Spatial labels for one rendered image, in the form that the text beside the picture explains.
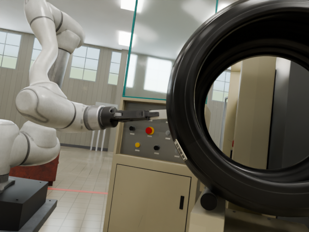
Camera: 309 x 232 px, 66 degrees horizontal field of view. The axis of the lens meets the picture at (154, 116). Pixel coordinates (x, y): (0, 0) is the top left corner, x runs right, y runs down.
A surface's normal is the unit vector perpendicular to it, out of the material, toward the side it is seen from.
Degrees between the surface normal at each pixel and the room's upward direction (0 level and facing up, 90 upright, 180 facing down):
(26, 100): 91
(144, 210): 90
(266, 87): 90
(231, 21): 81
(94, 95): 90
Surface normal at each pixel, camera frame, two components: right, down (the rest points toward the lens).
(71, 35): 0.80, 0.29
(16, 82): 0.17, -0.05
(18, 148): 0.93, 0.04
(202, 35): -0.42, -0.23
